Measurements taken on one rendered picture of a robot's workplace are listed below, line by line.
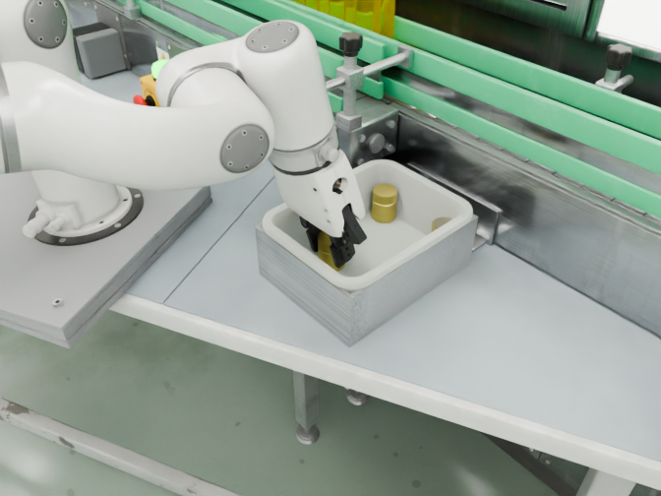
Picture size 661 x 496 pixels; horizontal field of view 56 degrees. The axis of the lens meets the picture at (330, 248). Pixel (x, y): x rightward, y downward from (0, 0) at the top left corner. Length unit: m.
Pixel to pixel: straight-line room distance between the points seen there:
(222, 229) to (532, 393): 0.46
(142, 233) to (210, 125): 0.37
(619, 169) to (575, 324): 0.19
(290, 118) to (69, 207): 0.37
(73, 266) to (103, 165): 0.34
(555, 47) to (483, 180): 0.25
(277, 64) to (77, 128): 0.18
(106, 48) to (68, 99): 0.88
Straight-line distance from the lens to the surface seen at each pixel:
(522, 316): 0.78
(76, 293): 0.78
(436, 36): 0.95
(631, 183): 0.76
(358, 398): 1.59
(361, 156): 0.87
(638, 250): 0.76
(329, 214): 0.66
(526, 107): 0.79
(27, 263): 0.86
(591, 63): 0.97
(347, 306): 0.67
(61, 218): 0.86
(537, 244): 0.83
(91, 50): 1.37
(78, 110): 0.50
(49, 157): 0.53
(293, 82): 0.57
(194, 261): 0.84
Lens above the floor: 1.28
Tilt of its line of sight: 39 degrees down
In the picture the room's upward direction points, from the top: straight up
